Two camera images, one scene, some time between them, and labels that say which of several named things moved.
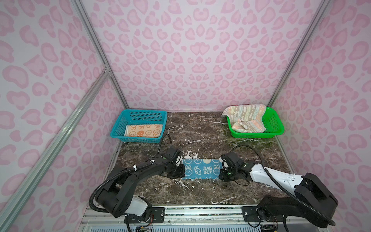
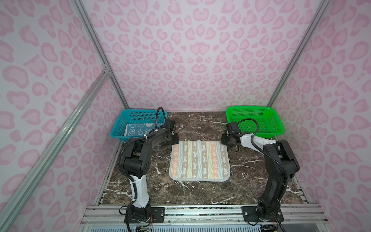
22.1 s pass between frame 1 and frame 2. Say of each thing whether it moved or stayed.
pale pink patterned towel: moved
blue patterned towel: moved
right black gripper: moved
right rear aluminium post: stayed
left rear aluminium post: stayed
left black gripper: moved
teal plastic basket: stayed
